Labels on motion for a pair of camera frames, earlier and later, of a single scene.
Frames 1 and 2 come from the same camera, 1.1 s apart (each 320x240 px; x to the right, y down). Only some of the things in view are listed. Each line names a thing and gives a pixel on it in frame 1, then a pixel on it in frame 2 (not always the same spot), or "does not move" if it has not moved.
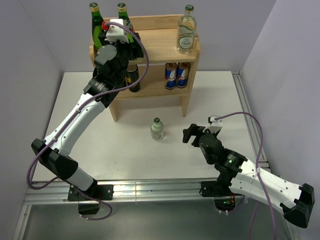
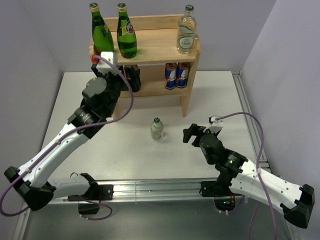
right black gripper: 193,129 does not move
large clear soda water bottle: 186,32 does not move
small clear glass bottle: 157,129 does not move
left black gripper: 134,52 → 118,76
